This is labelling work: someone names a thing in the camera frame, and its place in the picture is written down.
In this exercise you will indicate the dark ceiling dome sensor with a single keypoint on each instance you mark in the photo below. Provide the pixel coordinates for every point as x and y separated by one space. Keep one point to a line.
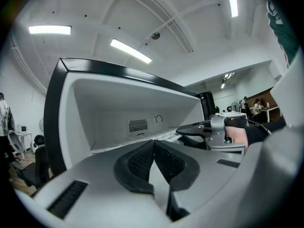
155 35

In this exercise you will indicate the small white table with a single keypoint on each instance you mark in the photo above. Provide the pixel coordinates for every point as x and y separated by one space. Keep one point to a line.
23 134

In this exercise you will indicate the black office chair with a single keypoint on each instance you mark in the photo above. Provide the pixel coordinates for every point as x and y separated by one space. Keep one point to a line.
40 155

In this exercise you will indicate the white wire fridge shelf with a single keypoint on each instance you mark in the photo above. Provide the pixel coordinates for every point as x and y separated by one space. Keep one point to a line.
166 136

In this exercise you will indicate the black standing fan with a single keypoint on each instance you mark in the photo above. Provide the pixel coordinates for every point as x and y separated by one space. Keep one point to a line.
235 106
41 125

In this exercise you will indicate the ceiling light panel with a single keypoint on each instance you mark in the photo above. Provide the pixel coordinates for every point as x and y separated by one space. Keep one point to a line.
50 30
130 50
232 1

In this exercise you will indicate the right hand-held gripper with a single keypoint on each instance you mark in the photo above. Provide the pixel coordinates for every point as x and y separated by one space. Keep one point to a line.
217 132

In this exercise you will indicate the white open-front cabinet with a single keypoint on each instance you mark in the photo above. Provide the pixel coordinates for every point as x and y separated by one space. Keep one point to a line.
95 103

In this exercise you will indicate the person's right hand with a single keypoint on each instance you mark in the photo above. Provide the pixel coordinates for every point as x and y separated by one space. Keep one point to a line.
237 135

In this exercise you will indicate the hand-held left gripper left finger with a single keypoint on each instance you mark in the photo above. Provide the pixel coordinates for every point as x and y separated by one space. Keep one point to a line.
135 165

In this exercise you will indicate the white ceiling conduit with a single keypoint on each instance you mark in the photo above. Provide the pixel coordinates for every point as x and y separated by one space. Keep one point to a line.
166 24

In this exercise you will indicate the person's right forearm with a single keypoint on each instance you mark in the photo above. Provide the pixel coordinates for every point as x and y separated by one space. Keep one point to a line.
259 134

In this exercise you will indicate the white ceiling track lights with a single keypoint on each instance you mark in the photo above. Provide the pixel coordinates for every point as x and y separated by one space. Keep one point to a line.
223 85

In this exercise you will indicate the white box appliance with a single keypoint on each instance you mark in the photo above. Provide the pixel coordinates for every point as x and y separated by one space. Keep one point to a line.
21 128

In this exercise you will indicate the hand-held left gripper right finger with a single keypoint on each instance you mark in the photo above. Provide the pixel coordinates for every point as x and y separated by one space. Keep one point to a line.
173 165

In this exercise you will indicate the person's green jersey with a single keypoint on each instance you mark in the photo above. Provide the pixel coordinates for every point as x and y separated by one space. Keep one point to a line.
285 37

